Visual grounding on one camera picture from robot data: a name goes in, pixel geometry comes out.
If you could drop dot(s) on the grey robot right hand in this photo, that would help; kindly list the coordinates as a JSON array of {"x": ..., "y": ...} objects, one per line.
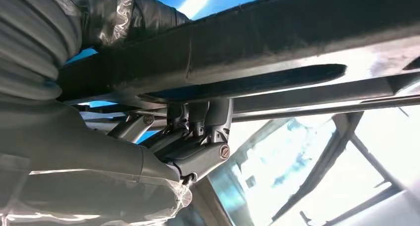
[{"x": 82, "y": 145}]

